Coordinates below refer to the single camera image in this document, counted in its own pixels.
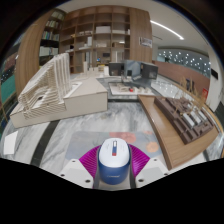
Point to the pastel printed mouse pad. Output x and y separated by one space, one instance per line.
83 143

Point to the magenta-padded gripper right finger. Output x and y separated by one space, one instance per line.
151 170

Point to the blue and white computer mouse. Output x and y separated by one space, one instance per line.
114 163

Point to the long ceiling light strip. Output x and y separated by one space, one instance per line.
166 30

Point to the open wooden shelf unit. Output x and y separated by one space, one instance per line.
100 36

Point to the shelf unit with coloured binders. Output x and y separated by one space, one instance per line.
7 88

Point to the group of small ceiling lights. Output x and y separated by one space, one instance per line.
185 60

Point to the dark grey building model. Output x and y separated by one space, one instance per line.
146 70

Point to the white stepped architectural model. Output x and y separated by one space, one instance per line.
80 98

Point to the dark shelf unit with books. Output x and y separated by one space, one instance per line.
50 40

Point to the wall sign plate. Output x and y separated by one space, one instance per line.
146 42

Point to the brown model on wooden board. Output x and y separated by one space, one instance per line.
173 126

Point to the small white model on base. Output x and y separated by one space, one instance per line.
131 89

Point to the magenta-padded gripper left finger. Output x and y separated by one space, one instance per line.
75 171

